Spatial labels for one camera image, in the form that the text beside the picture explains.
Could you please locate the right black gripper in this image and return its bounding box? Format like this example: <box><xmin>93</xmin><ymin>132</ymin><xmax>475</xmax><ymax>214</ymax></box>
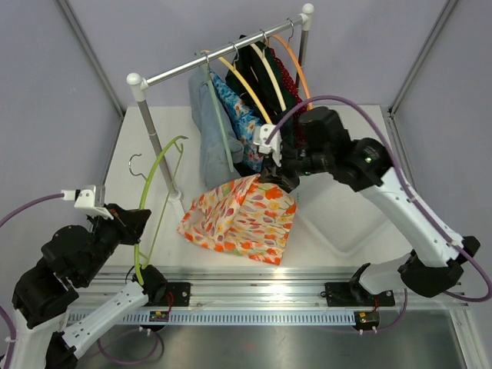
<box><xmin>260</xmin><ymin>141</ymin><xmax>334</xmax><ymax>190</ymax></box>

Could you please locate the cream white hanger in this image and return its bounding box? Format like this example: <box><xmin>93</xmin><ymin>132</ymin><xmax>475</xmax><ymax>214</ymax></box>
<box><xmin>250</xmin><ymin>42</ymin><xmax>287</xmax><ymax>111</ymax></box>

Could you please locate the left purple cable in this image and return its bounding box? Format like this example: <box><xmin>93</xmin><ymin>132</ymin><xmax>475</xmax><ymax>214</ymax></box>
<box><xmin>0</xmin><ymin>192</ymin><xmax>165</xmax><ymax>364</ymax></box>

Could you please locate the orange floral skirt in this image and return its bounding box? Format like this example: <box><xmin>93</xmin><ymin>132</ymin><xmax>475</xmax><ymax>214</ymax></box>
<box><xmin>178</xmin><ymin>175</ymin><xmax>297</xmax><ymax>265</ymax></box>

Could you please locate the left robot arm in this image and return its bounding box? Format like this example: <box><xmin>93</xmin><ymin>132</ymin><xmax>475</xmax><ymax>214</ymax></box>
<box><xmin>1</xmin><ymin>204</ymin><xmax>167</xmax><ymax>368</ymax></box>

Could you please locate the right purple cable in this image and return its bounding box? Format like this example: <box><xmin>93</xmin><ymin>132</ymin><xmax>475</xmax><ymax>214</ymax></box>
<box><xmin>267</xmin><ymin>95</ymin><xmax>492</xmax><ymax>339</ymax></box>

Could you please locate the white slotted cable duct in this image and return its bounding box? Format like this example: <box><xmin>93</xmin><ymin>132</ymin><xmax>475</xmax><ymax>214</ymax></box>
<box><xmin>117</xmin><ymin>309</ymin><xmax>355</xmax><ymax>327</ymax></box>

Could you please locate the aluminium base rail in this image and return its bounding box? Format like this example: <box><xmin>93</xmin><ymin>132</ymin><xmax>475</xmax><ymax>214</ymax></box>
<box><xmin>70</xmin><ymin>266</ymin><xmax>470</xmax><ymax>311</ymax></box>

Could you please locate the white and chrome clothes rack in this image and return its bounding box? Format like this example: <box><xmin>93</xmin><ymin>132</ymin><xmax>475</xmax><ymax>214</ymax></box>
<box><xmin>126</xmin><ymin>3</ymin><xmax>315</xmax><ymax>203</ymax></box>

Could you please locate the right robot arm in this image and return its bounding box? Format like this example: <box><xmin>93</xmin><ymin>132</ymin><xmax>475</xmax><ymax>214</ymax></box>
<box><xmin>253</xmin><ymin>107</ymin><xmax>480</xmax><ymax>306</ymax></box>

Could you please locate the red polka dot skirt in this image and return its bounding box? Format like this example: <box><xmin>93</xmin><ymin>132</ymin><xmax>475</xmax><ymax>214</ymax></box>
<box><xmin>271</xmin><ymin>50</ymin><xmax>307</xmax><ymax>148</ymax></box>

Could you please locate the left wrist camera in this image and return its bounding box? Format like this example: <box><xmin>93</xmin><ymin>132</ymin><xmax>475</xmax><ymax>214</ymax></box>
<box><xmin>61</xmin><ymin>184</ymin><xmax>114</xmax><ymax>220</ymax></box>

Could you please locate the purple cable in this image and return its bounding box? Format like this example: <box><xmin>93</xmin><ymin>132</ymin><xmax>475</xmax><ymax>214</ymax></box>
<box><xmin>0</xmin><ymin>192</ymin><xmax>165</xmax><ymax>364</ymax></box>
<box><xmin>267</xmin><ymin>95</ymin><xmax>492</xmax><ymax>339</ymax></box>

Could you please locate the blue floral skirt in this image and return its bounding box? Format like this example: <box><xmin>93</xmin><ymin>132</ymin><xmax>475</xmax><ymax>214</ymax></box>
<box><xmin>210</xmin><ymin>71</ymin><xmax>263</xmax><ymax>173</ymax></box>

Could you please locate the yellow hanger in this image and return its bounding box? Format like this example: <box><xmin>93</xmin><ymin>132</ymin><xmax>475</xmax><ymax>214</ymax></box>
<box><xmin>219</xmin><ymin>46</ymin><xmax>278</xmax><ymax>124</ymax></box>

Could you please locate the orange hanger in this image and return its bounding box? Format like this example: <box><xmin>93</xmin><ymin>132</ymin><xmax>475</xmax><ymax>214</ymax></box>
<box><xmin>271</xmin><ymin>35</ymin><xmax>311</xmax><ymax>99</ymax></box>

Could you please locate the dark green plaid skirt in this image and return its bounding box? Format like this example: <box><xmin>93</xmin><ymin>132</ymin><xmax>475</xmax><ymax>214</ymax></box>
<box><xmin>224</xmin><ymin>35</ymin><xmax>304</xmax><ymax>176</ymax></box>

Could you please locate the lime green hanger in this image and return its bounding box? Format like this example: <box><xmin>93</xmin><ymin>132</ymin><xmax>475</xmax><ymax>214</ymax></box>
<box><xmin>128</xmin><ymin>135</ymin><xmax>189</xmax><ymax>286</ymax></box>

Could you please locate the light blue denim skirt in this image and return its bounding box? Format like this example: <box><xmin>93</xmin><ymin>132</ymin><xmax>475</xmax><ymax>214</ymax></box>
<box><xmin>188</xmin><ymin>66</ymin><xmax>244</xmax><ymax>190</ymax></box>

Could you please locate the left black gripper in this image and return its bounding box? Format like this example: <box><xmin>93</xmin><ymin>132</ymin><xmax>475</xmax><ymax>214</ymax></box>
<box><xmin>78</xmin><ymin>202</ymin><xmax>151</xmax><ymax>284</ymax></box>

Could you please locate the pale green hanger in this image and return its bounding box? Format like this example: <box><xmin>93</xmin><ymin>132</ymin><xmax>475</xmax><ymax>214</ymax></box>
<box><xmin>201</xmin><ymin>50</ymin><xmax>234</xmax><ymax>173</ymax></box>

